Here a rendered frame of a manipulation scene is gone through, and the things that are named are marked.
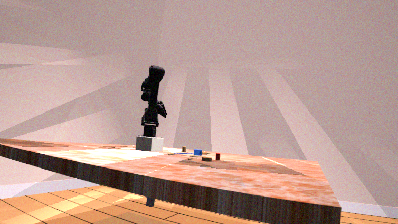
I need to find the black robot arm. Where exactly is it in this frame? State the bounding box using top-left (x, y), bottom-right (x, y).
top-left (141, 65), bottom-right (165, 138)

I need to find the blue block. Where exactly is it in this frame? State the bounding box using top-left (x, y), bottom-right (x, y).
top-left (194, 150), bottom-right (202, 156)

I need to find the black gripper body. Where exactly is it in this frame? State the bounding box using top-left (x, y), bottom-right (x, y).
top-left (156, 100), bottom-right (163, 111)

